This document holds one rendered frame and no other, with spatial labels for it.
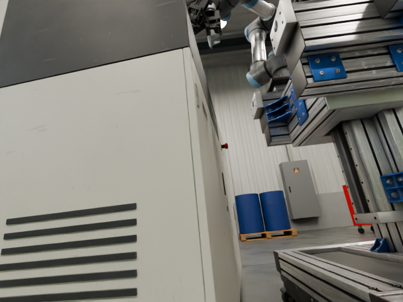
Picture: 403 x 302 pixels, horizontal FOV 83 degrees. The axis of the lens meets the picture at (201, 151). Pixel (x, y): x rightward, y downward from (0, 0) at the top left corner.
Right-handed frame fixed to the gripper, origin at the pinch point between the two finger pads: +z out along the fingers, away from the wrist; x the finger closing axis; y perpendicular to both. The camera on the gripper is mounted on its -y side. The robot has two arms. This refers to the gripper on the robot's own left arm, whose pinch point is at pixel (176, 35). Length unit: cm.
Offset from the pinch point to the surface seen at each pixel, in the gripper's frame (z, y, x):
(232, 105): -57, -184, 705
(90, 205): 52, 42, -53
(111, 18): 14.6, 10.3, -41.7
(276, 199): 104, 100, 467
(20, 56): 37, -6, -48
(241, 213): 174, 55, 446
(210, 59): -160, -341, 684
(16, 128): 51, 11, -53
